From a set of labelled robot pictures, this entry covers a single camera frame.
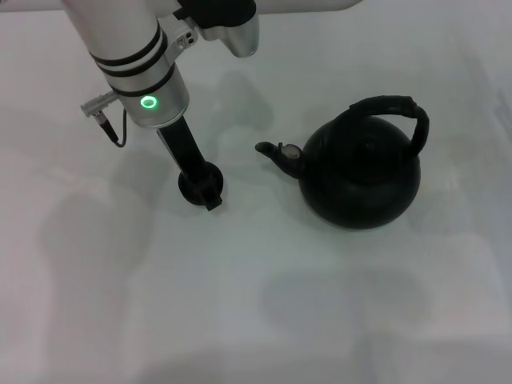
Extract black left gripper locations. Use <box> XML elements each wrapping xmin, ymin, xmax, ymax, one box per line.
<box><xmin>156</xmin><ymin>118</ymin><xmax>224</xmax><ymax>212</ymax></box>

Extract small dark brown teacup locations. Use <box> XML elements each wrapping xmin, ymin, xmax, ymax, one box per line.
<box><xmin>177</xmin><ymin>161</ymin><xmax>225</xmax><ymax>206</ymax></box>

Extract black round teapot with handle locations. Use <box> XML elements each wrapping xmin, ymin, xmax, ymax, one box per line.
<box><xmin>254</xmin><ymin>94</ymin><xmax>430</xmax><ymax>230</ymax></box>

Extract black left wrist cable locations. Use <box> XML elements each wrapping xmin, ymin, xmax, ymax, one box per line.
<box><xmin>79</xmin><ymin>90</ymin><xmax>130</xmax><ymax>148</ymax></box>

